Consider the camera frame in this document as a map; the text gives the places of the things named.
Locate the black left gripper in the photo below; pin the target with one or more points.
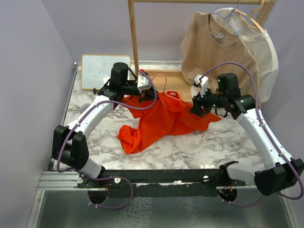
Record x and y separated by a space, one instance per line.
147 94

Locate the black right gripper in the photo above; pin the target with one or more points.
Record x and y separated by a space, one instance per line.
198 101

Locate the orange t-shirt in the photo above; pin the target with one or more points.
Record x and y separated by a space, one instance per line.
169 116

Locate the pink wire hanger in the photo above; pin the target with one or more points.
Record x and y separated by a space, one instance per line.
168 86

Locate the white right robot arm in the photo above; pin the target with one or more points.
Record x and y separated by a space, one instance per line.
279 170

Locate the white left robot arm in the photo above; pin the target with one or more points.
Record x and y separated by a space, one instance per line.
69 142

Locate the beige t-shirt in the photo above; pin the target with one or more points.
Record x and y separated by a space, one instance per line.
210 49

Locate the white t-shirt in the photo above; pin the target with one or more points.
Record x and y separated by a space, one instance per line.
262 49

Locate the wooden hanger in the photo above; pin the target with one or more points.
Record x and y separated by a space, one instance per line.
248 21

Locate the wooden clothes rack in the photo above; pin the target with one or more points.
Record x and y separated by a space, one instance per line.
260 17

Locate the small whiteboard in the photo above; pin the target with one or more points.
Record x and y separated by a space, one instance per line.
96 69

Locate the small clear plastic cup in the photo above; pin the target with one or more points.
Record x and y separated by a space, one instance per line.
85 106

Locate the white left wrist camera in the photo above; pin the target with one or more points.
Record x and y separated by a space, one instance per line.
143 83

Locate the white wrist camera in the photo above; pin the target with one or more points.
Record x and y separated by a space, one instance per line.
143 83
201 82

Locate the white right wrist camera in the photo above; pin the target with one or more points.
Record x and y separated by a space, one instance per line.
201 82

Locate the black mounting rail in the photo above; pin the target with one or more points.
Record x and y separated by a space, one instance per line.
160 183

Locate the blue wire hanger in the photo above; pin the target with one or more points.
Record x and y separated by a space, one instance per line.
225 16

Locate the aluminium table frame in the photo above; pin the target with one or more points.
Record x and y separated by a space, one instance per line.
278 171

